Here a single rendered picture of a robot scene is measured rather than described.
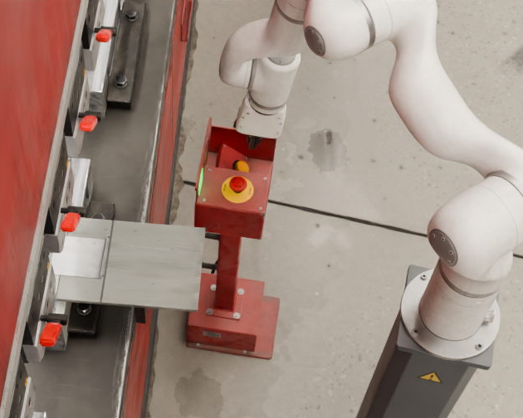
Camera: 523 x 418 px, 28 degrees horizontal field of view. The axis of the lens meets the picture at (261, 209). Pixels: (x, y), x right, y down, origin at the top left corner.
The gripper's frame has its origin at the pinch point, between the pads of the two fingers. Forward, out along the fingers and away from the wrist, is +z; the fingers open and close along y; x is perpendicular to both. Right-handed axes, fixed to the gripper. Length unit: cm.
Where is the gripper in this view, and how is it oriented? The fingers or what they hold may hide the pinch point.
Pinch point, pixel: (253, 138)
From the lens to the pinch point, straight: 235.5
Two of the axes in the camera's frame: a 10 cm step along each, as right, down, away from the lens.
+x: 0.8, -8.6, 5.1
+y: 9.8, 1.6, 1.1
